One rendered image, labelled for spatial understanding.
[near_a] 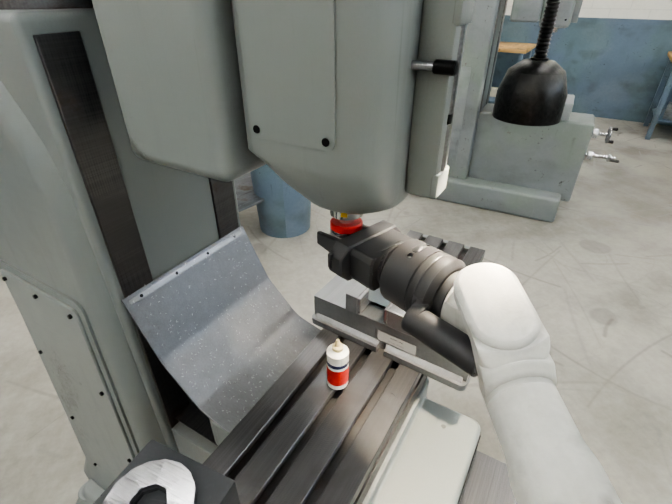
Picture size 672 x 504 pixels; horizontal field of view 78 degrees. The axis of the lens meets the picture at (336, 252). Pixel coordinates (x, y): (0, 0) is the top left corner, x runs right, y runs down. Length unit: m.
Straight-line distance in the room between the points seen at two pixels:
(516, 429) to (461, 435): 0.52
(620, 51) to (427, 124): 6.54
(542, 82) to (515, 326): 0.25
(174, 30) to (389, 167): 0.27
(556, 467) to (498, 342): 0.10
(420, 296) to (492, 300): 0.09
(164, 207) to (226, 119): 0.36
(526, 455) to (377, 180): 0.29
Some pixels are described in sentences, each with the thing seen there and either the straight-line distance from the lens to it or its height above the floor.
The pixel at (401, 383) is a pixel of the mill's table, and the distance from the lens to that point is 0.83.
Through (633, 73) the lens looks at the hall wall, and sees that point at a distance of 7.03.
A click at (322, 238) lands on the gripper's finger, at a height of 1.24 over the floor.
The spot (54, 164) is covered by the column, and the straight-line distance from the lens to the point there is 0.76.
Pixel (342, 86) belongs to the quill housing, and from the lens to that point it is 0.43.
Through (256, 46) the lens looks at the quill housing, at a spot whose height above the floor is 1.50.
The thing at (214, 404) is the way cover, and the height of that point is 0.87.
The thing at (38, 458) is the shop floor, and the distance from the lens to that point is 2.15.
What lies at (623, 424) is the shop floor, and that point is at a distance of 2.24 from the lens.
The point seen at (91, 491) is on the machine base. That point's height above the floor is 0.20.
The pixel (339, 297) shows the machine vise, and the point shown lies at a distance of 0.90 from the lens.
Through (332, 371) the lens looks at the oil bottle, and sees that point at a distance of 0.78.
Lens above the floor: 1.55
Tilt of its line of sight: 33 degrees down
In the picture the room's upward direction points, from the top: straight up
